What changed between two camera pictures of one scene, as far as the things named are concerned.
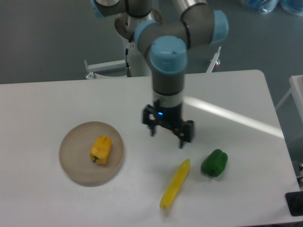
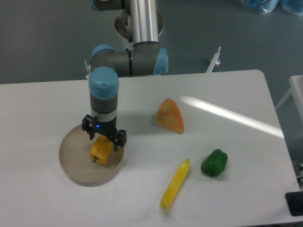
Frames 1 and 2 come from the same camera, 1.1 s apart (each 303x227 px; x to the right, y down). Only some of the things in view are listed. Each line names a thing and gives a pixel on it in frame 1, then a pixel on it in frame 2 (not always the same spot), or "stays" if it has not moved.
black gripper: x=171 y=116 to x=90 y=124
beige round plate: x=75 y=154 stays
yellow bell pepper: x=101 y=150 stays
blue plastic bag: x=263 y=6 stays
